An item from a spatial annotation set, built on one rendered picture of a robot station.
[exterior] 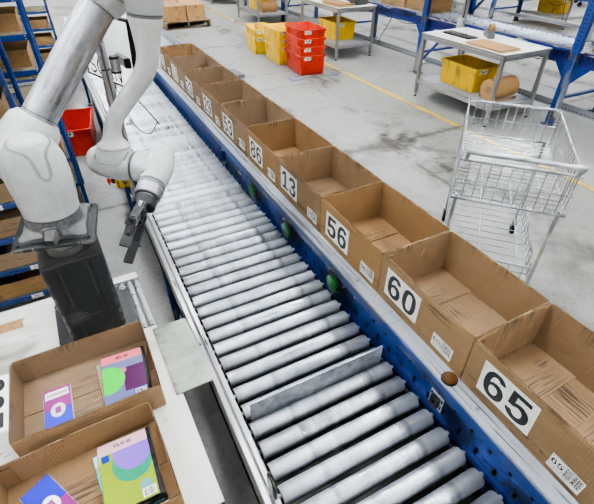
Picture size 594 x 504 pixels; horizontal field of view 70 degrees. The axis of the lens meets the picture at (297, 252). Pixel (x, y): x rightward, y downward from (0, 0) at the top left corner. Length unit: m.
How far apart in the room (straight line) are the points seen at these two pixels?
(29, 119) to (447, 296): 1.41
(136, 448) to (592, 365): 1.22
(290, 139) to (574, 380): 1.72
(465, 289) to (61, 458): 1.31
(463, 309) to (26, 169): 1.34
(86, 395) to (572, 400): 1.37
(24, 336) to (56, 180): 0.65
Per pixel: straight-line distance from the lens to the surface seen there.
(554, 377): 1.43
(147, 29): 1.42
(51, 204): 1.36
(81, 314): 1.58
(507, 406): 1.23
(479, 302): 1.56
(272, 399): 1.32
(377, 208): 1.85
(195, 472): 1.28
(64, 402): 1.49
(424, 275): 1.59
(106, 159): 1.59
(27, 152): 1.33
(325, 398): 1.37
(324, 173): 2.12
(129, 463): 1.28
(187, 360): 1.48
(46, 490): 1.36
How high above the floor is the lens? 1.89
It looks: 38 degrees down
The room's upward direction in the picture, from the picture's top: straight up
